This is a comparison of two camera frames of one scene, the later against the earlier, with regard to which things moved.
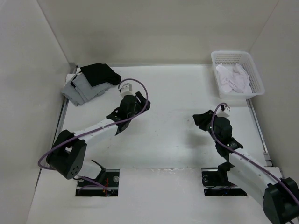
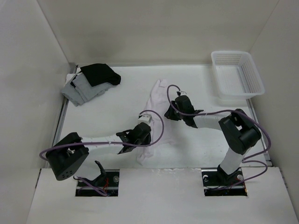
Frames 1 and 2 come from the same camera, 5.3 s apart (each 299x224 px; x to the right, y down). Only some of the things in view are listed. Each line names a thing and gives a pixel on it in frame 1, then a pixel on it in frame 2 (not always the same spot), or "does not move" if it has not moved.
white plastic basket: (237, 77) does not move
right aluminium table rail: (260, 133) does not move
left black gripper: (141, 101) → (147, 141)
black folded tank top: (98, 73) does not move
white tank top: (236, 80) → (163, 138)
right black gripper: (201, 119) → (169, 114)
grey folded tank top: (79, 90) does not move
